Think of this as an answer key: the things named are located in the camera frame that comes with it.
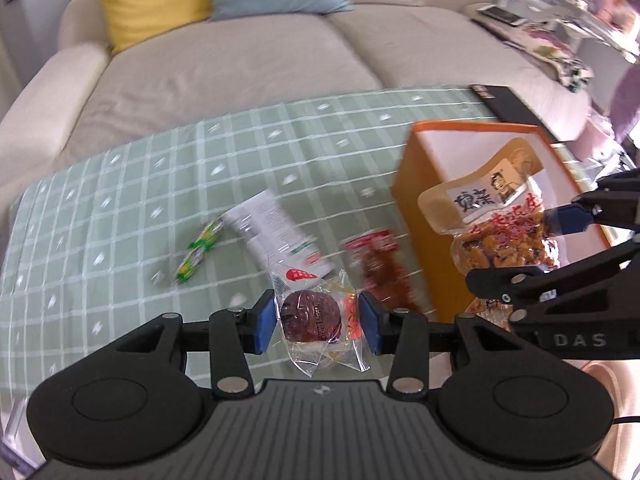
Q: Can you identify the peanut snack bag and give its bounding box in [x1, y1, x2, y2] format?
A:
[418, 136, 562, 326]

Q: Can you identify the green candy packet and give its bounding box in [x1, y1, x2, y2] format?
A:
[175, 217, 224, 284]

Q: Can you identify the white snack packet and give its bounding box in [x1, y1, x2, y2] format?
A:
[222, 190, 335, 294]

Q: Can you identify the red dried meat packet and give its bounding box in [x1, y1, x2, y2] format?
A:
[342, 229, 423, 312]

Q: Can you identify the floral blanket on sofa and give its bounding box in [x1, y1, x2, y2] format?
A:
[504, 23, 593, 93]

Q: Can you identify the green checkered tablecloth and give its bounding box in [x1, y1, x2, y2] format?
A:
[1, 87, 490, 408]

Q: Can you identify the beige sofa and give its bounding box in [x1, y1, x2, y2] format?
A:
[1, 0, 591, 206]

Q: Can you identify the orange cardboard box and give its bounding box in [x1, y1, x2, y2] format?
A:
[392, 122, 611, 322]

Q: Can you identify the phone on sofa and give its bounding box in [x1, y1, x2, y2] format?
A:
[476, 4, 527, 27]

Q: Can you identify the person in purple pajamas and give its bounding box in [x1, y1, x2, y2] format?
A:
[608, 64, 640, 145]

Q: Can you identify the purple plum candy packet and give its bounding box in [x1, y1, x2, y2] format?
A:
[268, 257, 370, 377]

